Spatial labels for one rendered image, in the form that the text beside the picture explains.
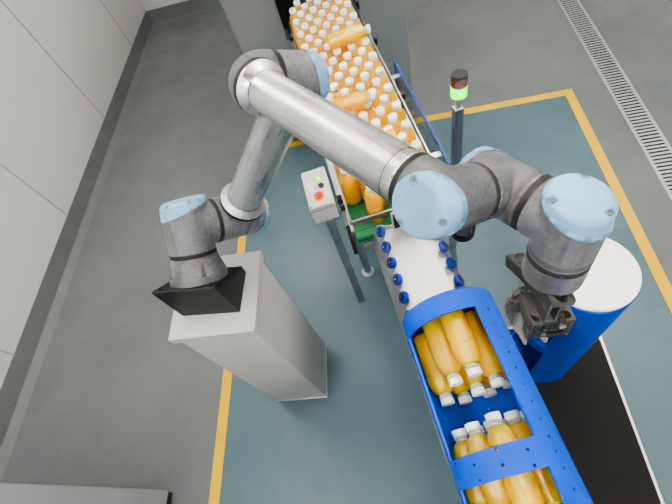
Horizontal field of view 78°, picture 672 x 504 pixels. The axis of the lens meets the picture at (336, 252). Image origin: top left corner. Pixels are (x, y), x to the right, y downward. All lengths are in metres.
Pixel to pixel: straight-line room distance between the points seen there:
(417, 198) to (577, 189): 0.21
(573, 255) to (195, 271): 1.07
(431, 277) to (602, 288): 0.53
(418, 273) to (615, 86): 2.57
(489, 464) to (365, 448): 1.32
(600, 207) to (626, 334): 2.06
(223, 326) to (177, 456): 1.37
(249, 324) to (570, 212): 1.10
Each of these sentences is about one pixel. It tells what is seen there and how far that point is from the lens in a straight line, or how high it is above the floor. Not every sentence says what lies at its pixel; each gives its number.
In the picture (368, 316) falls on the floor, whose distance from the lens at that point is 2.54.
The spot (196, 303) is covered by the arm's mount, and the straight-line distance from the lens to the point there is 1.47.
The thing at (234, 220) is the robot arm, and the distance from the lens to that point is 1.40.
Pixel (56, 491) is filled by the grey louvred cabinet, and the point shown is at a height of 0.84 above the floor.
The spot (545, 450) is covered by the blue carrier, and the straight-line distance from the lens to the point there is 1.15.
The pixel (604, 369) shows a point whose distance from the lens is 2.39.
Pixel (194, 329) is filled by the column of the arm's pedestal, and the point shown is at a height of 1.10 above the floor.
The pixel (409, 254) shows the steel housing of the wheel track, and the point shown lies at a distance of 1.63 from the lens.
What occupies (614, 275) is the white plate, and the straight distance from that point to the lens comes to 1.55.
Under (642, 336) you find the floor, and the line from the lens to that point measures 2.68.
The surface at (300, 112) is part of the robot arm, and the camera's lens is 0.75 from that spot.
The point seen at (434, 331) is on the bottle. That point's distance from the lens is 1.26.
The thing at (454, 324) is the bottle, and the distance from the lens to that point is 1.21.
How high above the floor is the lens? 2.33
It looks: 57 degrees down
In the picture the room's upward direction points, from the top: 23 degrees counter-clockwise
